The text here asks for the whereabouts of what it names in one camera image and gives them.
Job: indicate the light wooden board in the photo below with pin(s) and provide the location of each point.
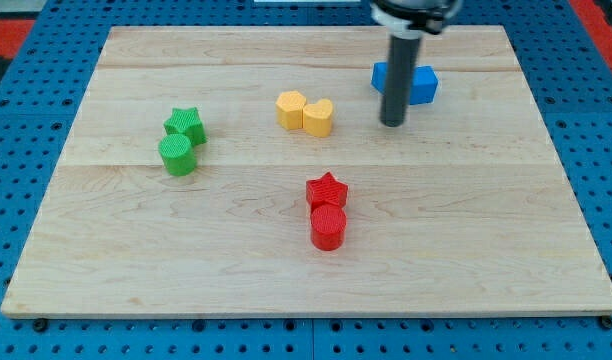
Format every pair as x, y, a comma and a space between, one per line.
464, 211

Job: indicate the blue cube block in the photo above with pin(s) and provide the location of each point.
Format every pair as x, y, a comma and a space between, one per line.
424, 86

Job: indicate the green cylinder block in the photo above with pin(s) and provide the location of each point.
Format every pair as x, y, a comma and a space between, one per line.
177, 154

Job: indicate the red cylinder block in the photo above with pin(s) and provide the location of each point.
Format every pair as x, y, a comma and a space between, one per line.
328, 226

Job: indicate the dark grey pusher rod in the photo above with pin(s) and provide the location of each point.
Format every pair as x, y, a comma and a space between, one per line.
401, 64

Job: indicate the yellow hexagon block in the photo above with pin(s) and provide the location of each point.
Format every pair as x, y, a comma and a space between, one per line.
289, 109

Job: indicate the robot arm flange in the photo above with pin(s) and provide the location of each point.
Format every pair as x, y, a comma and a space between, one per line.
409, 19

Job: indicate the yellow heart block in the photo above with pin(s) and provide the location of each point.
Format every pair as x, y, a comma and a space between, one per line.
318, 118

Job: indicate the red star block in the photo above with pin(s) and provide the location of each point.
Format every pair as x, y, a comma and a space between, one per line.
326, 190

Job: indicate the blue triangle block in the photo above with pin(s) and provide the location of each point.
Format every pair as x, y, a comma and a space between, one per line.
378, 77

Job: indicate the green star block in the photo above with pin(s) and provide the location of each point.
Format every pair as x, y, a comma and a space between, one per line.
186, 122

